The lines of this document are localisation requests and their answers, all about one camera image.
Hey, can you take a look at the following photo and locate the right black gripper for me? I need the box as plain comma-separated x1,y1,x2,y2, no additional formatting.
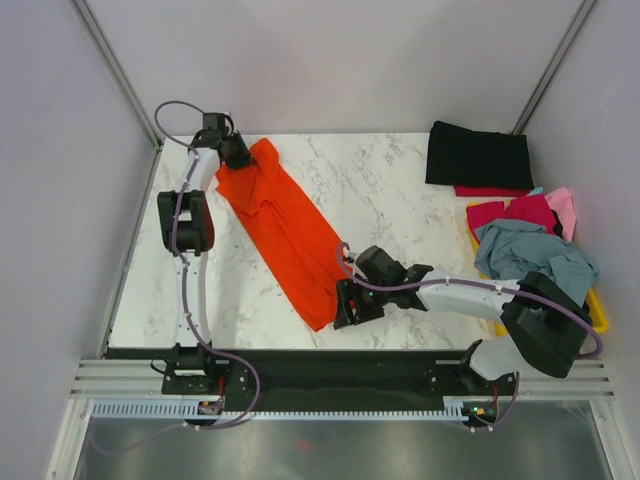
334,275,391,329

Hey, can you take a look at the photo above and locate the orange t shirt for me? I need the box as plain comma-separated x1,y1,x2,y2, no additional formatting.
216,138,346,331

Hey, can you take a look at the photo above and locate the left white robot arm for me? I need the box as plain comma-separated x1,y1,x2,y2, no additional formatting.
157,111,257,395

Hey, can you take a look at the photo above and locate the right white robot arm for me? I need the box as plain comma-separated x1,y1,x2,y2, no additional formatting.
333,242,603,394

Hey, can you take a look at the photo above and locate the folded red t shirt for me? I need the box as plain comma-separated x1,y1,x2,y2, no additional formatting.
454,186,530,198

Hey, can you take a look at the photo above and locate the grey blue t shirt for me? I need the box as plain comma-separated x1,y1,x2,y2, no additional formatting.
474,219,599,305

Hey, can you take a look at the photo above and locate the folded black t shirt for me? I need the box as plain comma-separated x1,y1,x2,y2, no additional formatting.
425,121,534,190

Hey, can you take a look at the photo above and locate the magenta t shirt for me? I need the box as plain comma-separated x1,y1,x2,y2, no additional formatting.
466,195,557,234

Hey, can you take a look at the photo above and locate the pink t shirt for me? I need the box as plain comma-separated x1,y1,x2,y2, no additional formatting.
545,187,577,241

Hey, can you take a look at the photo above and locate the yellow plastic bin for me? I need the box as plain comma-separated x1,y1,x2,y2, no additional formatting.
465,202,609,337

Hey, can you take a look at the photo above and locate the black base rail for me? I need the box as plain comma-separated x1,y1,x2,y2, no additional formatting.
185,349,515,412

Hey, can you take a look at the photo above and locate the left aluminium frame post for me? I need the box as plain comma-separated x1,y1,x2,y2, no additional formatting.
69,0,163,151

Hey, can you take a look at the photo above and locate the aluminium frame post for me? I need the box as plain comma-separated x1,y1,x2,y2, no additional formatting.
69,0,163,151
511,0,600,135

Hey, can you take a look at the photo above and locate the white slotted cable duct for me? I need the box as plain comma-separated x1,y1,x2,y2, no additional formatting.
91,399,471,421

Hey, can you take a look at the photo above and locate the right aluminium frame post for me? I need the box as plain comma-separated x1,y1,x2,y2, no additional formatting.
511,0,600,135

